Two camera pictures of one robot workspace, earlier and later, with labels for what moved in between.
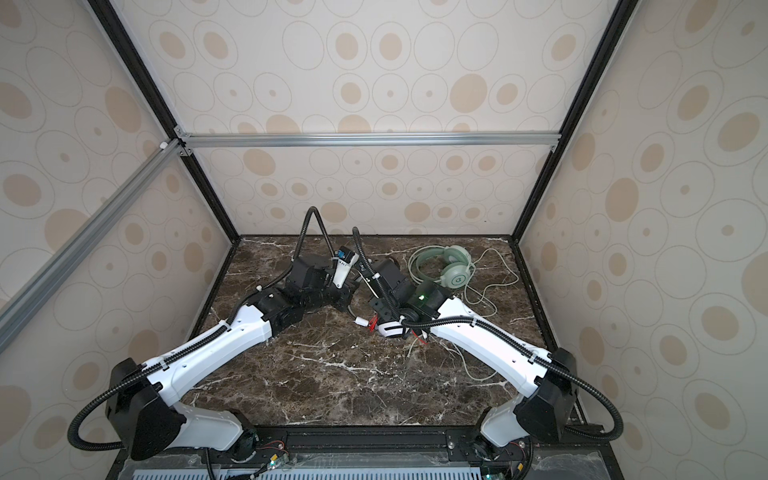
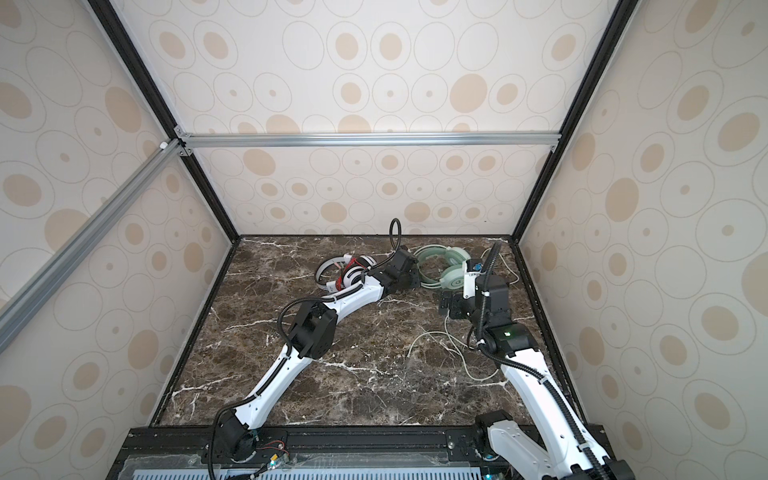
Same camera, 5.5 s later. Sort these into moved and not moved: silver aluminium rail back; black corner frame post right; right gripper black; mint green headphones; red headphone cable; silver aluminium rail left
Moved: right gripper black; red headphone cable
Not moved: black corner frame post right; silver aluminium rail left; silver aluminium rail back; mint green headphones
